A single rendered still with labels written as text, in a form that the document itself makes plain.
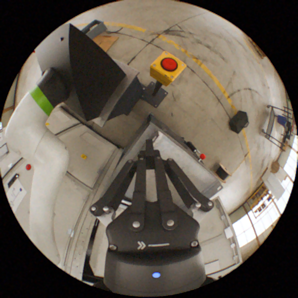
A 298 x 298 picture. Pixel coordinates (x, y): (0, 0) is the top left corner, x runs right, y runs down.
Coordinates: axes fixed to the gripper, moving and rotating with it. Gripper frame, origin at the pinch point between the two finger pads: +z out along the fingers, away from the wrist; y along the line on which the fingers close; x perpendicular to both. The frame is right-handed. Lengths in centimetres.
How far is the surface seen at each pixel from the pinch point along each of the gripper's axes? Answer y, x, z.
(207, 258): 42, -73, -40
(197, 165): 23.3, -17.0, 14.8
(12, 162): -104, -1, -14
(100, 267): -23, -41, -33
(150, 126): 0.8, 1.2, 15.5
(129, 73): -7.2, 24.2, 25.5
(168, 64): 5.9, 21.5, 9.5
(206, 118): 85, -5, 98
